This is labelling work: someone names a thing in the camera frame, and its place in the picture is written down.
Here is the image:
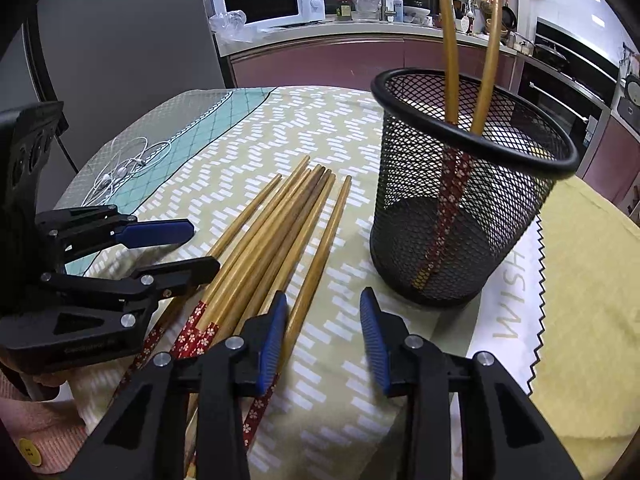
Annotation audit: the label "white microwave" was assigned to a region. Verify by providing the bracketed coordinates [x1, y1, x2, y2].
[207, 0, 325, 28]

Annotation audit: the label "white earphones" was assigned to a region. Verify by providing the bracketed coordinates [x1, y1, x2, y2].
[82, 135, 173, 206]

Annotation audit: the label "patterned tablecloth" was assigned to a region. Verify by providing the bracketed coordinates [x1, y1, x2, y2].
[52, 85, 640, 480]

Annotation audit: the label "wooden chopstick with floral end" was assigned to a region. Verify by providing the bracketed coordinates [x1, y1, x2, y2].
[415, 0, 461, 288]
[417, 0, 502, 288]

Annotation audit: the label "grey refrigerator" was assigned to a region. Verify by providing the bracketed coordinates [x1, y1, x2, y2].
[0, 0, 228, 201]

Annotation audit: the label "rice cooker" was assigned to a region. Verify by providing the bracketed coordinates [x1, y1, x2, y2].
[615, 72, 640, 136]

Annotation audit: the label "clear plastic bag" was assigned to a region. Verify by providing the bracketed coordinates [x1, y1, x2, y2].
[207, 0, 271, 43]

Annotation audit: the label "pink kitchen counter cabinets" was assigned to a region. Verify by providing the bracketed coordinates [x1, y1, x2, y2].
[215, 20, 521, 93]

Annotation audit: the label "black mesh holder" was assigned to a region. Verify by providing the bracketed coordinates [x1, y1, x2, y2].
[369, 69, 581, 307]

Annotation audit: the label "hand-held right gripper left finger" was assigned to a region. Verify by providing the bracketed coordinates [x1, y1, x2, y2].
[65, 291, 289, 480]

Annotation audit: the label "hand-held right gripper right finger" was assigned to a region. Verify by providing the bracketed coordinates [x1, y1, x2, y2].
[359, 287, 583, 480]

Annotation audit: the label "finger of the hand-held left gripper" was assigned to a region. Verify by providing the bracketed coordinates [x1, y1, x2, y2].
[35, 204, 195, 262]
[41, 256, 221, 307]

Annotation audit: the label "built-in black oven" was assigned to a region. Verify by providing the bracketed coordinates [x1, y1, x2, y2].
[517, 17, 621, 156]

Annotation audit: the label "black wok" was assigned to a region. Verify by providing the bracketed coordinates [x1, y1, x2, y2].
[535, 42, 568, 68]

